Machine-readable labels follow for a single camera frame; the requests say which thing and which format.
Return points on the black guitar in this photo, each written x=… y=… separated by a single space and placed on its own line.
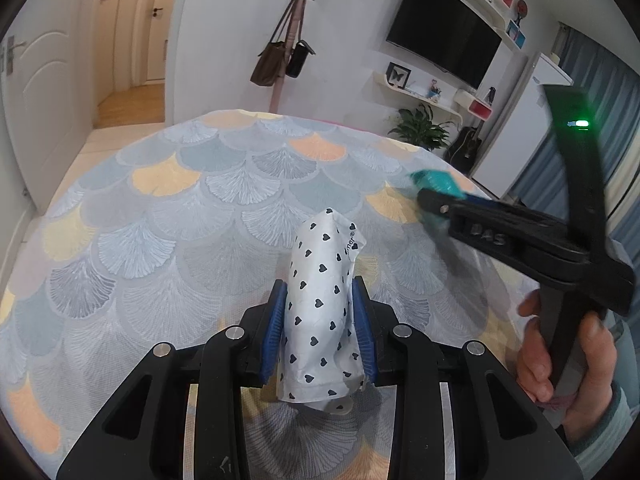
x=464 y=152

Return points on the black wall television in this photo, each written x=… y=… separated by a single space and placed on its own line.
x=445 y=30

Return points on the white refrigerator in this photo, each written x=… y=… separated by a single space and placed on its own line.
x=515 y=125

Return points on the scalloped pattern rug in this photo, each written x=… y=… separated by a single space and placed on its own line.
x=150 y=235

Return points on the small colourful figurine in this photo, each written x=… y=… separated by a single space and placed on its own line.
x=435 y=91

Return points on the brown hanging bag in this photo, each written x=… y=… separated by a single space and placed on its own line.
x=267 y=67

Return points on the black bottle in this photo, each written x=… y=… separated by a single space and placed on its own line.
x=489 y=96

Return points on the black butterfly picture frame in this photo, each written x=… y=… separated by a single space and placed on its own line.
x=398 y=75

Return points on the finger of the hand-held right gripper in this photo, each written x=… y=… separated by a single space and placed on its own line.
x=435 y=202
x=500 y=205

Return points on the white panelled door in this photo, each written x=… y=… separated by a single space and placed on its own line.
x=40 y=120

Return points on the person's right hand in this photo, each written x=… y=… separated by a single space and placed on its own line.
x=595 y=360

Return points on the red table tennis paddle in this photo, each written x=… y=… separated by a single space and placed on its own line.
x=522 y=9

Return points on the blue curtain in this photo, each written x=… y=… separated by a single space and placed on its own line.
x=600 y=60

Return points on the black hanging bag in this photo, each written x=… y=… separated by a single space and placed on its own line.
x=298 y=60

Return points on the green potted plant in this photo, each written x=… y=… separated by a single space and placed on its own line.
x=420 y=127

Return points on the white curved wall shelf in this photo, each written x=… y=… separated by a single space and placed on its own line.
x=415 y=96

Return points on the pink coat rack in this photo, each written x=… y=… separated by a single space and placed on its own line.
x=295 y=15

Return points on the teal wrapper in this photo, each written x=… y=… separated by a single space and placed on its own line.
x=435 y=180

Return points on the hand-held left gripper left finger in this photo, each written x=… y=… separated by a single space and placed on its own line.
x=272 y=332

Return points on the white heart print packet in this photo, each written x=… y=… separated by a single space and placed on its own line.
x=315 y=285

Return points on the red and white shelf box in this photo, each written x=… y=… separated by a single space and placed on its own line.
x=475 y=107

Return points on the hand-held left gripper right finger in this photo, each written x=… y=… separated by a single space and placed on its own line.
x=362 y=332

